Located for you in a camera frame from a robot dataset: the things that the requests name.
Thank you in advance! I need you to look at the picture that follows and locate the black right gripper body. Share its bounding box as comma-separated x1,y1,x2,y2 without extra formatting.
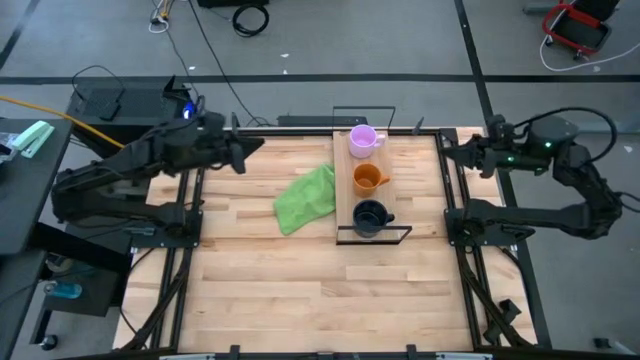
475,114,507,180

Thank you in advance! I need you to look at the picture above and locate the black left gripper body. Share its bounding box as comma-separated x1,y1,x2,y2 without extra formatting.
219,132,247,175

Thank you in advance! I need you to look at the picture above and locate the orange mug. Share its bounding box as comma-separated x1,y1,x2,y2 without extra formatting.
352,163,392,198

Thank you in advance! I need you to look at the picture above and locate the lilac mug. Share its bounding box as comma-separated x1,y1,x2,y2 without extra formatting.
348,124,387,160

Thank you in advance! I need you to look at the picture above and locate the wooden shelf with black frame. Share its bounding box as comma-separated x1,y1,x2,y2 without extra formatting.
332,104,414,246

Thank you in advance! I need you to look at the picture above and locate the black mug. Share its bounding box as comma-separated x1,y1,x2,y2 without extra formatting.
352,199,396,239

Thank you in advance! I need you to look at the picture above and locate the black power strip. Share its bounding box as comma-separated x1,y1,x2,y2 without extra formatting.
276,115,369,128

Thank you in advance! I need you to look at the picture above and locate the green microfibre cloth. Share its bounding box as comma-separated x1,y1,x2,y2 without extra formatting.
273,163,337,237

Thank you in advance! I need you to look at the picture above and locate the black computer tower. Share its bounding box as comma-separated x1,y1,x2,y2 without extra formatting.
67,74,201,151

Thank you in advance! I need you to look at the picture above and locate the red and black cart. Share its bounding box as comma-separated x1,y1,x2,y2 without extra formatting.
542,0,621,56

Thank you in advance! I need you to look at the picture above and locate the mint green stapler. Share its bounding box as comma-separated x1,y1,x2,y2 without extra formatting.
10,120,55,160

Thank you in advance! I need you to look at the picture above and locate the black rolling stand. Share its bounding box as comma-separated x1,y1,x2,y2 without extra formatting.
29,219,134,351

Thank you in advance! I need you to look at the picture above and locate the black side desk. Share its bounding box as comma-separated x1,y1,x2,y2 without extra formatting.
0,117,74,256

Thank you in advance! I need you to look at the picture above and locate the blue bottle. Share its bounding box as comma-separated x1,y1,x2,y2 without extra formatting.
43,280,84,300

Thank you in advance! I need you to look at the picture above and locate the black aluminium table frame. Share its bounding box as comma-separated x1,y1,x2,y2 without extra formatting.
119,125,554,360

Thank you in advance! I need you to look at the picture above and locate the long black floor cable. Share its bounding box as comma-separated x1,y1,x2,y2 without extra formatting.
187,0,266,127

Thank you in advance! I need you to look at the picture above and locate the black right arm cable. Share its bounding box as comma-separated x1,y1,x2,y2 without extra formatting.
514,105,620,167

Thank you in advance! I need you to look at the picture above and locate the coiled black cable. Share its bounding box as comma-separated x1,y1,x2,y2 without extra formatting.
231,3,271,38

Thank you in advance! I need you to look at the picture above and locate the white floor cable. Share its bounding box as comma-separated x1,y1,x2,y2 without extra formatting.
538,34,640,73

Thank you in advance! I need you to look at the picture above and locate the yellow floor cable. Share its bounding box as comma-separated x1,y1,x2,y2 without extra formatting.
0,94,126,150

